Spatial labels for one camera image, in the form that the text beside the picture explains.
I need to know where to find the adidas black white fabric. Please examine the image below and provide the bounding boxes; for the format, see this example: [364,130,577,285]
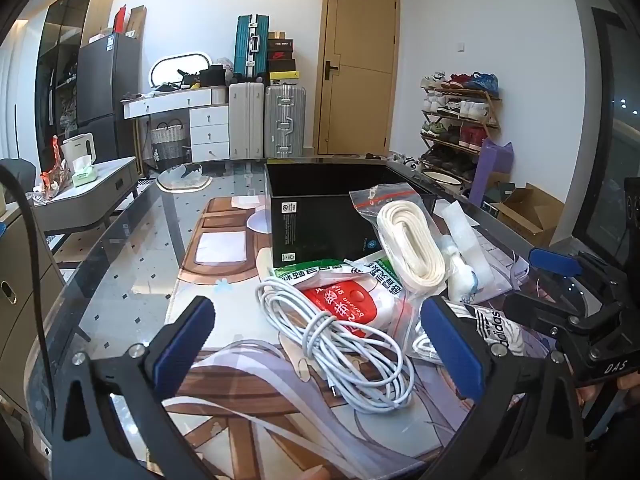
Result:
[447,301,525,356]

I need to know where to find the white plush toy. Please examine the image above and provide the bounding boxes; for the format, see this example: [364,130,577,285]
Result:
[442,202,494,304]

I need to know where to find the bag of white strap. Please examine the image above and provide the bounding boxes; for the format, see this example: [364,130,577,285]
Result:
[349,182,448,321]

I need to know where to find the white cable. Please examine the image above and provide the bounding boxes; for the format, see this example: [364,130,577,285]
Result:
[255,277,418,415]

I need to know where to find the green white packet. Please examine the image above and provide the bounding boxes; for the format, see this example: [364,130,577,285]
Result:
[272,252,405,299]

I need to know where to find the red white pouch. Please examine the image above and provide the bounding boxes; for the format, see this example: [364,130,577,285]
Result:
[296,273,404,332]

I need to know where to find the black storage box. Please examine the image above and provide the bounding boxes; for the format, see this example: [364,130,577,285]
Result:
[266,158,437,266]

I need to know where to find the person's right hand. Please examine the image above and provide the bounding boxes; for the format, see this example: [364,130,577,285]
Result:
[574,372,640,409]

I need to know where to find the cardboard box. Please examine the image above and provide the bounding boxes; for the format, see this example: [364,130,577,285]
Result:
[496,183,564,248]

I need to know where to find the purple yoga mat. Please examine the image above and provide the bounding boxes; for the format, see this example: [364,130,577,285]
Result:
[469,139,514,207]

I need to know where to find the wooden shoe rack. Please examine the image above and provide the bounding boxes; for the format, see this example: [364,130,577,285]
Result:
[420,72,500,184]

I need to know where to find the yellow wooden door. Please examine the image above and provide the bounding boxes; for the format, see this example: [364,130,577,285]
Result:
[314,0,400,155]

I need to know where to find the grey side table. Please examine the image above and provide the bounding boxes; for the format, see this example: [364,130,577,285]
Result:
[34,157,139,235]

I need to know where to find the green tissue pack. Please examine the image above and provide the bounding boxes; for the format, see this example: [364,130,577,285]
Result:
[72,155,98,188]

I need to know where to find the white electric kettle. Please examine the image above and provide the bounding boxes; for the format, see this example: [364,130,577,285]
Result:
[62,132,96,168]

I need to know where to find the silver suitcase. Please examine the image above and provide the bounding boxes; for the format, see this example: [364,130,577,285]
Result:
[265,84,306,158]

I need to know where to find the woven laundry basket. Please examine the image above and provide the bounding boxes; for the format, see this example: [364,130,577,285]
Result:
[150,119,188,171]

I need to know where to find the stack of shoe boxes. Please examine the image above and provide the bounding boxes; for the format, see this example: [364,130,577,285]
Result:
[267,30,299,84]

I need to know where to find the white suitcase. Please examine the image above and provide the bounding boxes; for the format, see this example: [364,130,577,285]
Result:
[229,82,265,160]

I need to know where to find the white dressing desk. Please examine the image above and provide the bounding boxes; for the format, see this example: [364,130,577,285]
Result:
[122,86,230,162]

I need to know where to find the teal suitcase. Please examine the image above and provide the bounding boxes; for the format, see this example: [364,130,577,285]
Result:
[234,14,269,82]

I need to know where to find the black refrigerator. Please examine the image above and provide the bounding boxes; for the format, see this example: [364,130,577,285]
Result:
[77,34,141,162]

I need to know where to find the oval vanity mirror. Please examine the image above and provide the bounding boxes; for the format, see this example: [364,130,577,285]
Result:
[149,52,212,88]

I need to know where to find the dark glass cabinet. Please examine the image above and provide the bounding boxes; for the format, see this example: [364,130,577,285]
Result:
[35,0,113,171]

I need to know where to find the black camera cable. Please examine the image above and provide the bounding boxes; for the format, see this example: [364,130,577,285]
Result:
[0,162,58,403]

